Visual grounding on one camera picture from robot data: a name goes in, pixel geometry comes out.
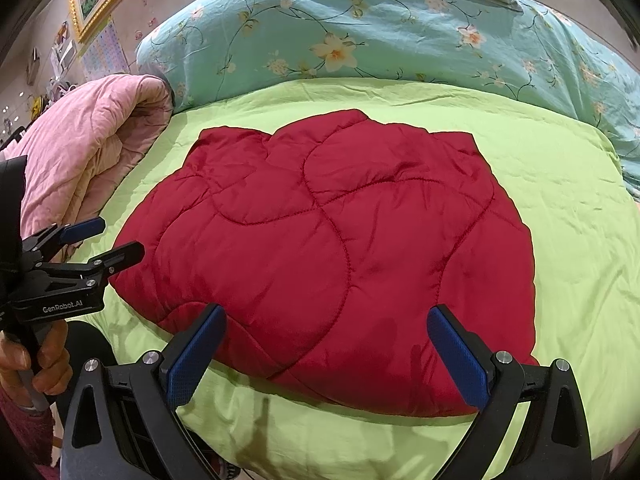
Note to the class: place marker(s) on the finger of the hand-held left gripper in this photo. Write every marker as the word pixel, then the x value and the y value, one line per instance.
pixel 120 255
pixel 82 230

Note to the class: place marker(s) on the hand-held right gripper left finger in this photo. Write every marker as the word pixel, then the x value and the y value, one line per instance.
pixel 195 355

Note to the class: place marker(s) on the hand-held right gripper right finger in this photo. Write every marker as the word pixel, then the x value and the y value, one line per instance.
pixel 460 355

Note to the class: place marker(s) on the red quilted jacket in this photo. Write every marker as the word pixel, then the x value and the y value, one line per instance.
pixel 325 260

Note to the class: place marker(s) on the person's left forearm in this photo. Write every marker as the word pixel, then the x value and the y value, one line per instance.
pixel 22 430

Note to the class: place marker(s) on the person's left hand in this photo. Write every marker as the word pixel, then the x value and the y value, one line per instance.
pixel 52 365

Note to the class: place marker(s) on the dark cloth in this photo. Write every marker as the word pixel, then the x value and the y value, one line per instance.
pixel 92 345

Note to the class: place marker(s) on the pink quilt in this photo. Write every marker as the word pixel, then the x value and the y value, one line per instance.
pixel 85 140

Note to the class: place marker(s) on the light green bedsheet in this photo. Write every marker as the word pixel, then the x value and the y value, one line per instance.
pixel 565 240

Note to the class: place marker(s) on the teal floral quilt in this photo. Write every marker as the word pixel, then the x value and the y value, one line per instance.
pixel 400 45

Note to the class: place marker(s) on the cluttered wall shelf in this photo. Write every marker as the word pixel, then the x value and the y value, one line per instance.
pixel 30 90

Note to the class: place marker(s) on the wall calendar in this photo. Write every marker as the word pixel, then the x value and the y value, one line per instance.
pixel 102 52

